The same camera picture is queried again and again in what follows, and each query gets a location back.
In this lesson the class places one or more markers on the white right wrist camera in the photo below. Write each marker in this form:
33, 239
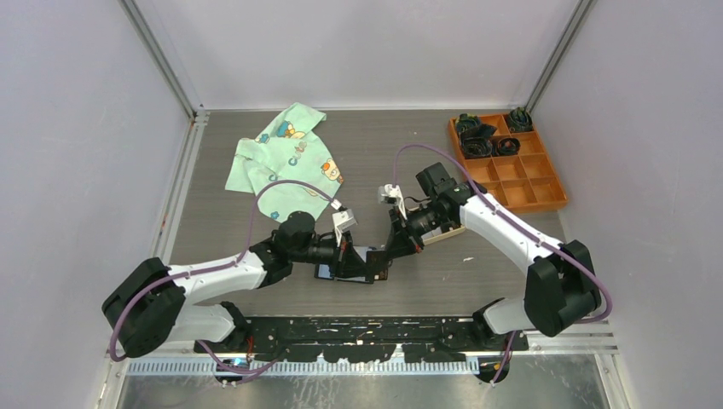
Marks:
392, 195

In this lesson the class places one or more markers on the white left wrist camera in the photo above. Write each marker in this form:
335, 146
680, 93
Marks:
343, 221

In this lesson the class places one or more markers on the green cartoon print cloth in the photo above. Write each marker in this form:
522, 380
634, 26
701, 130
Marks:
286, 149

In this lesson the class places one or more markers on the dark rolled belt back left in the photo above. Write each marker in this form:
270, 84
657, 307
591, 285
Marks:
469, 126

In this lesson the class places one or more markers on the beige oval tray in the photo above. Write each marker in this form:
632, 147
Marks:
441, 232

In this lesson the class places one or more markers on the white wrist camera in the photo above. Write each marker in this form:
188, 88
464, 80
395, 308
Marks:
392, 195
343, 221

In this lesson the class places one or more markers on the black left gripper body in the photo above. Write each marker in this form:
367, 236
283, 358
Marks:
323, 250

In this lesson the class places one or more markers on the dark rolled belt front left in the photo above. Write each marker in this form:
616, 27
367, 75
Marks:
476, 147

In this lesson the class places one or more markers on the orange compartment organizer box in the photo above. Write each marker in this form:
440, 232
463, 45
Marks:
524, 183

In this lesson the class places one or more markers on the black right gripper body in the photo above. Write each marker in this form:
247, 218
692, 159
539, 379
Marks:
427, 218

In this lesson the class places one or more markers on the dark rolled belt back right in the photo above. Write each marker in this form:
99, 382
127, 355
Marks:
518, 120

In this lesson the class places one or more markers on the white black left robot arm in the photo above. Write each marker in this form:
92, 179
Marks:
159, 303

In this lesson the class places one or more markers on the aluminium front rail frame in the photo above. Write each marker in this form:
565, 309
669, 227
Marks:
594, 339

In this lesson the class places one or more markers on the dark rolled belt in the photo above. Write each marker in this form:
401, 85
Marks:
476, 147
508, 146
518, 120
469, 126

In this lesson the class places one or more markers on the black leather card holder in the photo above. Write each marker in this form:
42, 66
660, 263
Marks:
378, 268

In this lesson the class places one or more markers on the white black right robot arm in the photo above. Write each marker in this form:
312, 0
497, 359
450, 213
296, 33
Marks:
560, 288

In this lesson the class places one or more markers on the dark rolled belt front right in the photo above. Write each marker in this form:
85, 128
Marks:
508, 146

